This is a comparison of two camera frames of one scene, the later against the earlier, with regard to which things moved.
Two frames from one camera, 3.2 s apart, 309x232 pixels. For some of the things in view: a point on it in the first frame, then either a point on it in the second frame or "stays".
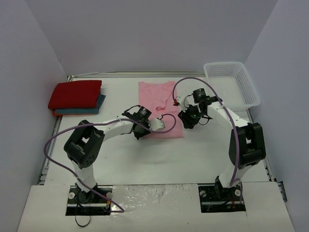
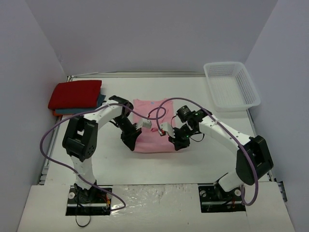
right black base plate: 217,199 stays
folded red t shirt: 76,94 stays
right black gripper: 186,117 -> 178,141
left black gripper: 139,130 -> 131,139
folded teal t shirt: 85,110 stays
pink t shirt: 157,97 -> 158,111
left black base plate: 80,203 stays
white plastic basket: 233,84 stays
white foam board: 158,208 stays
